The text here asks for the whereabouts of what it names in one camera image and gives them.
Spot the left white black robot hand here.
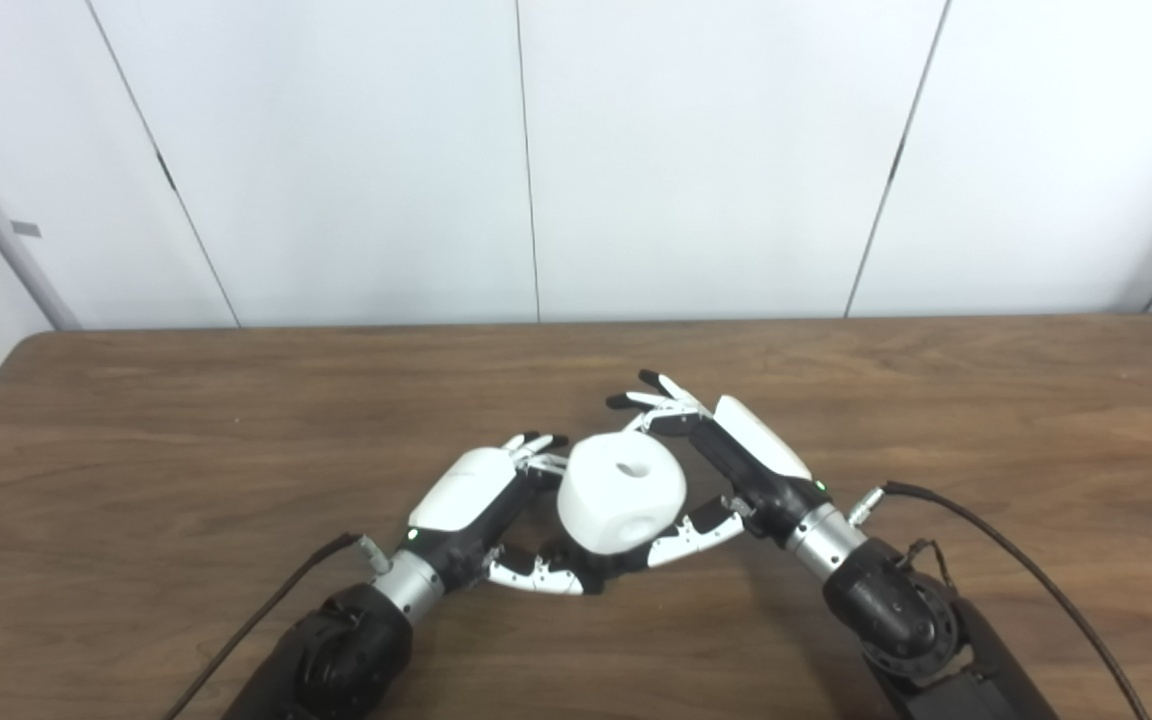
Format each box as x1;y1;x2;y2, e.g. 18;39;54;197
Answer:
401;431;602;598

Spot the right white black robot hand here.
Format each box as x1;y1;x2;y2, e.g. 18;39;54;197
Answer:
606;369;832;571

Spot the thin black wire loop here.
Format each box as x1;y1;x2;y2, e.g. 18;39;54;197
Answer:
901;538;959;603

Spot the round white plastic piece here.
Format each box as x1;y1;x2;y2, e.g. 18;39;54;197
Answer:
556;431;688;557

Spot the grey wall corner post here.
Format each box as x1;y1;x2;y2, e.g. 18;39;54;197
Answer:
0;115;83;332

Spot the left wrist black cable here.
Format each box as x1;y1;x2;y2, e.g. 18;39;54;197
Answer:
164;532;395;720

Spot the black plastic holder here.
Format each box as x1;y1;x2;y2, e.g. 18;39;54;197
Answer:
564;540;659;593

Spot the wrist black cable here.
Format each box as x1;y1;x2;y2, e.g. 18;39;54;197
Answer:
848;481;1152;720
164;532;395;720

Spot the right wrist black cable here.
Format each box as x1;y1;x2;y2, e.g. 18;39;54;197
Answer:
848;481;1152;720

